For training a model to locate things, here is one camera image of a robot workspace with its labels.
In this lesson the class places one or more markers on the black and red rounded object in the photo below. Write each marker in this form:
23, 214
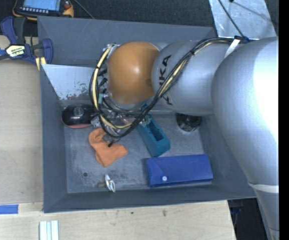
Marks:
74, 115

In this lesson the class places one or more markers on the orange cloth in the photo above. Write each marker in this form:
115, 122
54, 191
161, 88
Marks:
108, 154

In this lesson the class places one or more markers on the pale wood board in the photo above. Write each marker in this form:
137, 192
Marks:
17, 134

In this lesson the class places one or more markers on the black round cup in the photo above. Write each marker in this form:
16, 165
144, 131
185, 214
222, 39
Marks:
188, 122

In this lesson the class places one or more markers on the grey metal bin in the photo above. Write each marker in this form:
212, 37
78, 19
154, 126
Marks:
124, 169

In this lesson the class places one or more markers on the blue box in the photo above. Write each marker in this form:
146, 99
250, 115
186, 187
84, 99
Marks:
182, 169

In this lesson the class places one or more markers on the teal hollow block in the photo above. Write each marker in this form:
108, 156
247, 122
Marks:
157, 141

